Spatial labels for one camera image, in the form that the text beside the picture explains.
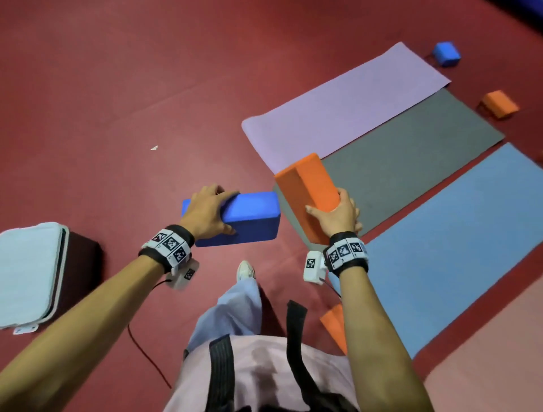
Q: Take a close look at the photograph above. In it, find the black wristband with marker tags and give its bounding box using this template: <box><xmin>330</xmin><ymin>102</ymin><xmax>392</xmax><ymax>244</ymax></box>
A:
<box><xmin>323</xmin><ymin>232</ymin><xmax>369</xmax><ymax>279</ymax></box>
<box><xmin>139</xmin><ymin>225</ymin><xmax>195</xmax><ymax>274</ymax></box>

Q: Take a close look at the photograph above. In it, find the light blue yoga mat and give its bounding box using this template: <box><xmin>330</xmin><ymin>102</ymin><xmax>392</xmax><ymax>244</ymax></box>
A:
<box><xmin>329</xmin><ymin>143</ymin><xmax>543</xmax><ymax>359</ymax></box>

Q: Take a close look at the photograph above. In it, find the peach yoga mat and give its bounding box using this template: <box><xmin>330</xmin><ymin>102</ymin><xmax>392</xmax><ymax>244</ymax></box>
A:
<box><xmin>424</xmin><ymin>276</ymin><xmax>543</xmax><ymax>412</ymax></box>

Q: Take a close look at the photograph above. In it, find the person's pink shirt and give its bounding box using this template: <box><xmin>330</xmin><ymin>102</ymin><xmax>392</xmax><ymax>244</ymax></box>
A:
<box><xmin>163</xmin><ymin>335</ymin><xmax>361</xmax><ymax>412</ymax></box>

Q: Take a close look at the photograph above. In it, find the person's white shoe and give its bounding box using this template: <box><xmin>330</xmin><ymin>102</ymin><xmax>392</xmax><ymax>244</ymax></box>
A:
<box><xmin>236</xmin><ymin>260</ymin><xmax>257</xmax><ymax>283</ymax></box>

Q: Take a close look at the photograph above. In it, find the black harness strap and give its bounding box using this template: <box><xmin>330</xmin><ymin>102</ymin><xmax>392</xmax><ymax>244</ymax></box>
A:
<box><xmin>205</xmin><ymin>334</ymin><xmax>236</xmax><ymax>412</ymax></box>
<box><xmin>286</xmin><ymin>300</ymin><xmax>336</xmax><ymax>412</ymax></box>

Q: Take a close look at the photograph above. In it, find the white storage case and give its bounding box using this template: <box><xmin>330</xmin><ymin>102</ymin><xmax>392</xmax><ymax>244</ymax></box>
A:
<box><xmin>0</xmin><ymin>222</ymin><xmax>70</xmax><ymax>336</ymax></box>

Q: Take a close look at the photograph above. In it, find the person's left hand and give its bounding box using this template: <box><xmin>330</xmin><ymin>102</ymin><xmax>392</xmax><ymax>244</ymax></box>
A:
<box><xmin>180</xmin><ymin>184</ymin><xmax>240</xmax><ymax>242</ymax></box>

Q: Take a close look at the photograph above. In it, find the dark brown box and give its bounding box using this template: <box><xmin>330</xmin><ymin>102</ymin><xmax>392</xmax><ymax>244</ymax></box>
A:
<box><xmin>53</xmin><ymin>231</ymin><xmax>104</xmax><ymax>317</ymax></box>

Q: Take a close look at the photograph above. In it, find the person's left forearm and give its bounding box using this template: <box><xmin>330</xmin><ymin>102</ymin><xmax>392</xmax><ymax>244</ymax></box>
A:
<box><xmin>0</xmin><ymin>254</ymin><xmax>165</xmax><ymax>412</ymax></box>

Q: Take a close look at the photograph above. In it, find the person's right forearm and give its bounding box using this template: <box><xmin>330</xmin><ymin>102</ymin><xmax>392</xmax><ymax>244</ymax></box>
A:
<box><xmin>339</xmin><ymin>265</ymin><xmax>436</xmax><ymax>412</ymax></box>

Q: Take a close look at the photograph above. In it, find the person's right hand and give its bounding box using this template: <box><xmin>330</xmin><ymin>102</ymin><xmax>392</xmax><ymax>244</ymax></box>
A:
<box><xmin>305</xmin><ymin>188</ymin><xmax>364</xmax><ymax>239</ymax></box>

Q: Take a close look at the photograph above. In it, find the green yoga mat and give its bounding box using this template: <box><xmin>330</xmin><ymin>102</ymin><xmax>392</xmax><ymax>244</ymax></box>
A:
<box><xmin>273</xmin><ymin>88</ymin><xmax>506</xmax><ymax>251</ymax></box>

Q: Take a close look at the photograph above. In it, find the lilac yoga mat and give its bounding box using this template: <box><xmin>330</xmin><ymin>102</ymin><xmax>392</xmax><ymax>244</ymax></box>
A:
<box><xmin>242</xmin><ymin>41</ymin><xmax>452</xmax><ymax>175</ymax></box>

